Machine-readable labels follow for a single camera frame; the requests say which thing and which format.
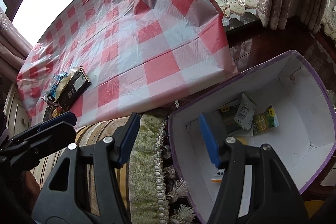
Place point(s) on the long black snack packet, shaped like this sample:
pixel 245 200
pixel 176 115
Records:
pixel 74 87

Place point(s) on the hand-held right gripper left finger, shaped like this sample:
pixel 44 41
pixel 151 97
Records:
pixel 128 140

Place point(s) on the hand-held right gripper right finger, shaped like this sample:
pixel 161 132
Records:
pixel 210 140

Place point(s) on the cream carved cabinet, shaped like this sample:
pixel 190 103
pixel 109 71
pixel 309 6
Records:
pixel 18 113

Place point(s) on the clear glass object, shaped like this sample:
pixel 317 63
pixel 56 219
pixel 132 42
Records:
pixel 331 98

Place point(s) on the blue clear snack packet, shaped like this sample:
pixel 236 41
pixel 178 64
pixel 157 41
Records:
pixel 55 85

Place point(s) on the narrow embroidered lace curtain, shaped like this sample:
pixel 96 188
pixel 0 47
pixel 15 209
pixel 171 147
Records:
pixel 331 19

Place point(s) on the yellow plastic bag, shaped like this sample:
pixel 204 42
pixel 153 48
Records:
pixel 315 209

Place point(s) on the dark purple crinkled snack packet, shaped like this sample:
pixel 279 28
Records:
pixel 48 98

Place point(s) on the plain beige curtain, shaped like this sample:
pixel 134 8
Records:
pixel 10 40

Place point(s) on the small green snack packet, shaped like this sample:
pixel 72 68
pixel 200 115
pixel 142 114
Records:
pixel 265 120

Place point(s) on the olive green snack packet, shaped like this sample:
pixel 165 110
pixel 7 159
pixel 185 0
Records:
pixel 229 121

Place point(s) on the dark brown snack packet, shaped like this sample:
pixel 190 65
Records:
pixel 52 112

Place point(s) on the silver orange-trim snack packet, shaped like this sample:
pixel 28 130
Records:
pixel 218 175

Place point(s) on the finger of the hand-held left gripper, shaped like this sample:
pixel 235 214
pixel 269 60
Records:
pixel 47 138
pixel 56 119

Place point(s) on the red white checked plastic tablecloth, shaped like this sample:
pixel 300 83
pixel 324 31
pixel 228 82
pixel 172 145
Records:
pixel 131 43

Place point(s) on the white grey snack packet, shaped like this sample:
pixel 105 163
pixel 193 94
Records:
pixel 245 108

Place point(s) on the white cardboard box purple rim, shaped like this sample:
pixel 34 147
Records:
pixel 296 108

